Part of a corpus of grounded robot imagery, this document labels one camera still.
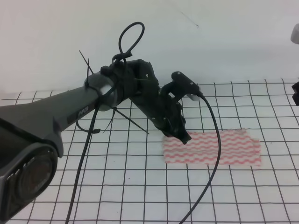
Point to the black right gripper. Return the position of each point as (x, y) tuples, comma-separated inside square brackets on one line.
[(295, 96)]

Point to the pink wavy striped towel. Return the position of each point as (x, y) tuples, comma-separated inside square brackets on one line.
[(237, 148)]

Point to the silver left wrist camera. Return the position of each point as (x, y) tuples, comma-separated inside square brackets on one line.
[(196, 96)]

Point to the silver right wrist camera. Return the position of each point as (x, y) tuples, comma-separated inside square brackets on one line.
[(295, 34)]

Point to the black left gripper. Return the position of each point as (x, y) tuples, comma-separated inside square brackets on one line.
[(136, 80)]

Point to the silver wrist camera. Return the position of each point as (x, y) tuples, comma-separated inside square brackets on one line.
[(295, 34), (196, 96)]

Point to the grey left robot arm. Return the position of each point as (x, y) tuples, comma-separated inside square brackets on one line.
[(30, 134)]

